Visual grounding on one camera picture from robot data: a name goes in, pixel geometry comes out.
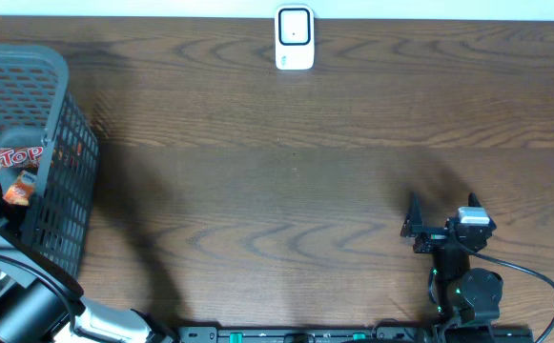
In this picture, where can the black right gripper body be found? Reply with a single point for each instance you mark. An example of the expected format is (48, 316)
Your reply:
(431, 239)

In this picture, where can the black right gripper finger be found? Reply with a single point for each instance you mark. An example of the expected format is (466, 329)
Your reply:
(473, 201)
(413, 224)

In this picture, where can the red Top chocolate bar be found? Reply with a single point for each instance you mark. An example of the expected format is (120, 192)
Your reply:
(21, 157)

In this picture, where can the orange snack packet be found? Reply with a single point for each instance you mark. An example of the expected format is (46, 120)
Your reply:
(21, 190)

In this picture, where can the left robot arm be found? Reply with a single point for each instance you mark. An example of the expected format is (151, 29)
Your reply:
(40, 302)

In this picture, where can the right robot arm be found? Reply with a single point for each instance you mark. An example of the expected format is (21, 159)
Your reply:
(468, 299)

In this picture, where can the white barcode scanner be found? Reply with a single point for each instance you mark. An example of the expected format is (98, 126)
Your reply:
(294, 37)

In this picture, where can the grey plastic basket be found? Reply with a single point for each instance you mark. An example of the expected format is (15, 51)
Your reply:
(37, 110)

